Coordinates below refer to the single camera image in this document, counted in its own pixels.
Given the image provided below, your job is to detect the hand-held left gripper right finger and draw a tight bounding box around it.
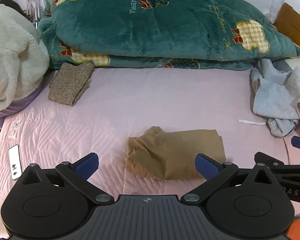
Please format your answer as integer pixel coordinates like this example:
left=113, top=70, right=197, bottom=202
left=181, top=153, right=278, bottom=205

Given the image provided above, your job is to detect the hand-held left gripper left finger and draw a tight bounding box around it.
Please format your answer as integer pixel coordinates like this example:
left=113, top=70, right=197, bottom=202
left=15, top=152, right=114, bottom=205

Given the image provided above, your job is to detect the tan shirt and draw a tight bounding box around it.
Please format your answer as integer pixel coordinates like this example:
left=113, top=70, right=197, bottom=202
left=125, top=126, right=226, bottom=181

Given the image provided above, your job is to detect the white paper strip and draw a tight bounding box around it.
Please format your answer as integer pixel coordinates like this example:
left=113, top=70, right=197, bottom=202
left=238, top=119, right=266, bottom=125

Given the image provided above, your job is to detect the orange object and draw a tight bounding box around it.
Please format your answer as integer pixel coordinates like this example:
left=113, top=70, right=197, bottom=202
left=288, top=219, right=300, bottom=240

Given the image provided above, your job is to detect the grey sweatshirt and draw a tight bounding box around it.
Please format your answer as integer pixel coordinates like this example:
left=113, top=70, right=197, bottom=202
left=250, top=59, right=300, bottom=139

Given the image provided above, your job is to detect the white fabric label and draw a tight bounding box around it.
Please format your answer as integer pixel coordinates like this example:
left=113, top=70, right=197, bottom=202
left=9, top=120, right=21, bottom=138

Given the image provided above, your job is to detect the speckled brown folded cloth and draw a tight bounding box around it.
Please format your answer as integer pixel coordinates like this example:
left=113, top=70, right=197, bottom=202
left=48, top=62, right=95, bottom=107

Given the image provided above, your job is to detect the pink quilted bed sheet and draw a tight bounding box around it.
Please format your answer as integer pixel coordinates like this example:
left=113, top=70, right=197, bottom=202
left=0, top=66, right=300, bottom=205

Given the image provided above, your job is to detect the purple cloth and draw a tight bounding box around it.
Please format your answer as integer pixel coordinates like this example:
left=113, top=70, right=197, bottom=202
left=0, top=80, right=49, bottom=128

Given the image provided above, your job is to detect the wooden headboard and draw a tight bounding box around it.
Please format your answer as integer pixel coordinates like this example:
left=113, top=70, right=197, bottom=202
left=273, top=2, right=300, bottom=63

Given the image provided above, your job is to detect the white fluffy plush coat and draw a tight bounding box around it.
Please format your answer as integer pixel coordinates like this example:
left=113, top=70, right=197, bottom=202
left=0, top=0, right=50, bottom=112

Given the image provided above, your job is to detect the green printed plush blanket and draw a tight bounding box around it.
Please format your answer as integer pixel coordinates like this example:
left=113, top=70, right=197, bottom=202
left=37, top=0, right=300, bottom=70

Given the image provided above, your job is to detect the metal rack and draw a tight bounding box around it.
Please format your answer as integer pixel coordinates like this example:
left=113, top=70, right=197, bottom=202
left=24, top=0, right=44, bottom=28

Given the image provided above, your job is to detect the dark cloth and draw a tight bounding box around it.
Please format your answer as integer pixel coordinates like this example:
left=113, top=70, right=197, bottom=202
left=0, top=0, right=32, bottom=20

